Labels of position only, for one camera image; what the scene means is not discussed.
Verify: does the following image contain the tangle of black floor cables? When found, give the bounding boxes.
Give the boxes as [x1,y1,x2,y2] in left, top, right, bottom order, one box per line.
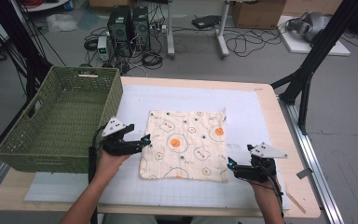
[223,25,291,58]

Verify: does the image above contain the white grid mat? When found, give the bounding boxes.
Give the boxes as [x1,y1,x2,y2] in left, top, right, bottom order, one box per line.
[24,83,292,212]

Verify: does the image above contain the wide black computer tower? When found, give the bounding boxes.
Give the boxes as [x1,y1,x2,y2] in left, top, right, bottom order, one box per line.
[107,6,133,58]

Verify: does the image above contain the cream egg-print cloth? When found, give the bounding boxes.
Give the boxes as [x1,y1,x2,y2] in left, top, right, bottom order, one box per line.
[138,107,231,183]

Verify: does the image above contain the person's left hand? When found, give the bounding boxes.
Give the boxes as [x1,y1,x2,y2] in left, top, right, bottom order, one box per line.
[93,150,131,184]

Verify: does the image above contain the black metal stand with cables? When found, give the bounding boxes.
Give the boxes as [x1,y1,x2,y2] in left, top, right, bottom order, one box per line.
[0,0,56,101]

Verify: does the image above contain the person's right hand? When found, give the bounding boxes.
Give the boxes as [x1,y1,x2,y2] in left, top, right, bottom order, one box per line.
[249,178,283,203]

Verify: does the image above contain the narrow black computer tower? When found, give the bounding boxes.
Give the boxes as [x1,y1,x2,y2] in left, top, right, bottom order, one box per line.
[131,7,152,52]

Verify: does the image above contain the coiled black cable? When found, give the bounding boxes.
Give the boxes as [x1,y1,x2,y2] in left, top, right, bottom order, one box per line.
[141,50,164,70]

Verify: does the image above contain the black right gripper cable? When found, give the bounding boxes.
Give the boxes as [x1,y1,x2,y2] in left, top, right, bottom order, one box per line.
[258,163,286,219]

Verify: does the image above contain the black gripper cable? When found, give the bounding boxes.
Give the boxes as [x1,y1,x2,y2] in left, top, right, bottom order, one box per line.
[258,163,286,219]
[88,125,107,224]

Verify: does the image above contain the white desk leg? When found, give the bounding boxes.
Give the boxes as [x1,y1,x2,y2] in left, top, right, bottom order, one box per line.
[215,0,230,59]
[166,0,176,60]

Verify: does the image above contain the long aluminium rail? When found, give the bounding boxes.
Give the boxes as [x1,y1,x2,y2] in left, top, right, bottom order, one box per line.
[279,98,345,224]

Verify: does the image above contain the clear plastic bag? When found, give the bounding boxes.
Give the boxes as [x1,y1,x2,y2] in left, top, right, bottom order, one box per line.
[46,13,79,34]

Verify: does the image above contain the thin wooden stick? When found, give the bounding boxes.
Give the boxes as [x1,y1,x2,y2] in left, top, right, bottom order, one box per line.
[284,186,308,215]

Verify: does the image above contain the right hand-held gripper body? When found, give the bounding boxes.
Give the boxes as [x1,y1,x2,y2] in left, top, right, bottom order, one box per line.
[234,142,289,183]

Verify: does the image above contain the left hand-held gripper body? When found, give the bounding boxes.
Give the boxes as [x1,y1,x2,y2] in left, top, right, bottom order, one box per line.
[99,116,144,157]

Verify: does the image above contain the green woven plastic basket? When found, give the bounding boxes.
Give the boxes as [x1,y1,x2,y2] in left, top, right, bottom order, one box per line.
[0,65,124,175]

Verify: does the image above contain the flat black device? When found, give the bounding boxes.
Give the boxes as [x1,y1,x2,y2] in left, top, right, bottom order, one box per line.
[191,14,222,30]

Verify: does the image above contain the large brown cardboard box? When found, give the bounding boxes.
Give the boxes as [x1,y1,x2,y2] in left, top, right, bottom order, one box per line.
[231,0,287,30]

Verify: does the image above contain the small white power supply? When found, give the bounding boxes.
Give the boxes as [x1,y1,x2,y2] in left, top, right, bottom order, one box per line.
[96,35,111,62]

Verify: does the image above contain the white floor board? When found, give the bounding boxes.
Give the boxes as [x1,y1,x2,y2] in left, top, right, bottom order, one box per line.
[277,15,351,57]

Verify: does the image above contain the person's trousers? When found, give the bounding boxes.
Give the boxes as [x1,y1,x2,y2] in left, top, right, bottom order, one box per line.
[102,214,239,224]

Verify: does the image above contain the small grey metal bracket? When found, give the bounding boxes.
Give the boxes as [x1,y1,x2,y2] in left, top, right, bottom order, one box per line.
[296,167,314,180]

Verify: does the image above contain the grey headset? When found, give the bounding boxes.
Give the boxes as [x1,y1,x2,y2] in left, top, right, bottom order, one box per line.
[286,11,331,43]

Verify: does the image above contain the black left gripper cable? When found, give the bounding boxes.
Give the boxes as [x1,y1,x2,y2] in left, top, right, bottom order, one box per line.
[88,125,107,224]

